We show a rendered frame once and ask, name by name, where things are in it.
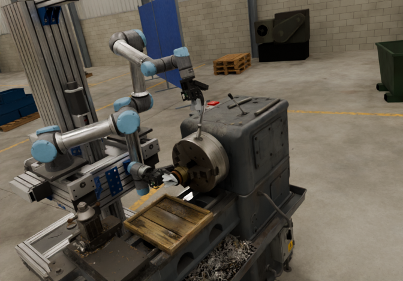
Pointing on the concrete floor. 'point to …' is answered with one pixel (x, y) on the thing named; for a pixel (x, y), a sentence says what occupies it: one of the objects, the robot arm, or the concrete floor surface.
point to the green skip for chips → (391, 69)
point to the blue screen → (163, 33)
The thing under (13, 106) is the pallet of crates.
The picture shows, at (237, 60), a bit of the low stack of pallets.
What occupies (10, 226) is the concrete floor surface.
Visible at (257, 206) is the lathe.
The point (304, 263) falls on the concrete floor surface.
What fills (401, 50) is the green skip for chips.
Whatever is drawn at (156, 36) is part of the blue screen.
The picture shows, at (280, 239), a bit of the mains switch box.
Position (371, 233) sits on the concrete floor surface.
